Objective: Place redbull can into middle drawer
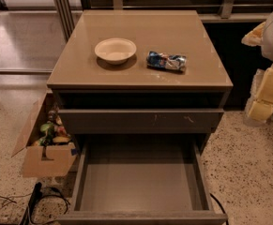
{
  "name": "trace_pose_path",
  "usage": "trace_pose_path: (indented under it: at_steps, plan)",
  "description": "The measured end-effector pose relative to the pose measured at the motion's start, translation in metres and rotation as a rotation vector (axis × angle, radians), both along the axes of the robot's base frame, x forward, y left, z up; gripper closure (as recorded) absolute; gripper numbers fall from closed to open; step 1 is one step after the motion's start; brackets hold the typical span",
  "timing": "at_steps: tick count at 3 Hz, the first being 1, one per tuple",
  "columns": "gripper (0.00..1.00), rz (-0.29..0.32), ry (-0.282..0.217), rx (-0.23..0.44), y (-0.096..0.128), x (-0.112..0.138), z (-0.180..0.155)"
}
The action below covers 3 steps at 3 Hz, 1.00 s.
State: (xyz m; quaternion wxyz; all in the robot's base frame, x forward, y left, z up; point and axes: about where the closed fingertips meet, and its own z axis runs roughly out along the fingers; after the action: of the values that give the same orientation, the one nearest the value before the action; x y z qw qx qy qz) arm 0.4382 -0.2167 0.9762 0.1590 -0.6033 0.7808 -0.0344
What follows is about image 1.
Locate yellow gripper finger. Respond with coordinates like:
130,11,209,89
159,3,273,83
241,22,265,47
247,67,273,122

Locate cardboard box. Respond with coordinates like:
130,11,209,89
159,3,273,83
12,93,78,177

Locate black cable left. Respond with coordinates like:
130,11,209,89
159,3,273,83
0,186,71,225

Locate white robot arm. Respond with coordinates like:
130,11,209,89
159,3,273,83
241,12,273,123

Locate crushed blue redbull can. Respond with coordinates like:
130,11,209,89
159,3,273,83
146,52,187,72

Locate grey top drawer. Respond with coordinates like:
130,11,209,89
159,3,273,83
59,109,223,134

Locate black cable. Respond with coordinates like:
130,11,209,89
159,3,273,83
0,186,71,225
209,192,230,225

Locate white paper bowl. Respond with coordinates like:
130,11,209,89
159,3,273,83
95,37,137,65

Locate black power strip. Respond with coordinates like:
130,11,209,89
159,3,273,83
19,182,42,225

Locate open grey middle drawer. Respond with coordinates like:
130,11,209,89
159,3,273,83
58,134,228,225

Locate toy objects in box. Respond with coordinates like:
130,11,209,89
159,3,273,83
32,103,71,147

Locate black cable right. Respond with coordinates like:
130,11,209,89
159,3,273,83
209,192,230,225

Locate grey drawer cabinet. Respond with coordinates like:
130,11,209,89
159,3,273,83
46,9,234,225

